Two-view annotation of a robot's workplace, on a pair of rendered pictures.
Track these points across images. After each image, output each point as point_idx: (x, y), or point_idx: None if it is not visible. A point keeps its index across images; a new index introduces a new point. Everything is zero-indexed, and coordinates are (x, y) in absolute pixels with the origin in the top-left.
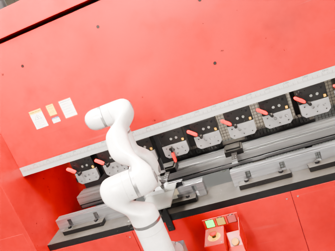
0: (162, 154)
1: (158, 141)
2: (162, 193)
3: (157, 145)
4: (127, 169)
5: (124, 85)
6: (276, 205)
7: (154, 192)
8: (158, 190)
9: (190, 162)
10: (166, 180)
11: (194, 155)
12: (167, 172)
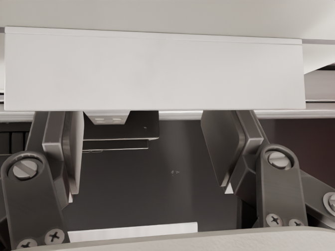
0: (150, 143)
1: (147, 191)
2: (33, 11)
3: (153, 178)
4: (275, 123)
5: None
6: None
7: (232, 78)
8: (123, 95)
9: (3, 117)
10: (90, 111)
11: (12, 123)
12: (109, 123)
